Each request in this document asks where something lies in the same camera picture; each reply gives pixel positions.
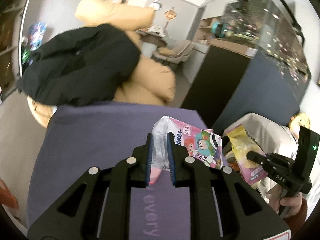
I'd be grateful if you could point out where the tan plush sofa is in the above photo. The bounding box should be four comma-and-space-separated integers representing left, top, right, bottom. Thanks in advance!
27, 0, 176, 126

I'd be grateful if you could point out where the yellow pink snack bag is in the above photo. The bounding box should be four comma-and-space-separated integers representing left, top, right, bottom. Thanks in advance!
226, 125, 267, 185

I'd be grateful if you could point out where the right hand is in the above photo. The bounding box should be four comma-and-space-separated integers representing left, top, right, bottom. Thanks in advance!
266, 193, 303, 218

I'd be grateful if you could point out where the glass fish tank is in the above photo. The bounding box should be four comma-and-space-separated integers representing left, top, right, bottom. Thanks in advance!
220, 0, 312, 103

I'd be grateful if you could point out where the yellow plush toy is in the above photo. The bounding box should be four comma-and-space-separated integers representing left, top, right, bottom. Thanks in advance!
289, 112, 311, 139

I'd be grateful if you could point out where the wooden display shelf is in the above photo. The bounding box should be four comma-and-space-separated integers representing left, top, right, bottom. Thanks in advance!
1, 0, 23, 101

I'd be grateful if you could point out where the purple tablecloth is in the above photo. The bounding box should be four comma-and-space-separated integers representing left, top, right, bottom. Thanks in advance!
27, 102, 206, 239

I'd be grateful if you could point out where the beige dining chair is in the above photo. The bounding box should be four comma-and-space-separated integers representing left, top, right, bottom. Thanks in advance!
152, 40, 195, 64

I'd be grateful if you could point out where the white cloth covered seat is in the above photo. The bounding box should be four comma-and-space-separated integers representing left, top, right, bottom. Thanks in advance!
223, 113, 319, 216

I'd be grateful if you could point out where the black jacket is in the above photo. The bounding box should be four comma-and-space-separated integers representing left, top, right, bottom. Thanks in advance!
17, 24, 140, 106

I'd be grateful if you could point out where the pink cartoon tissue pack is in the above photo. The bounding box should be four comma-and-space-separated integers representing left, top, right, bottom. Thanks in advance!
150, 116, 223, 185

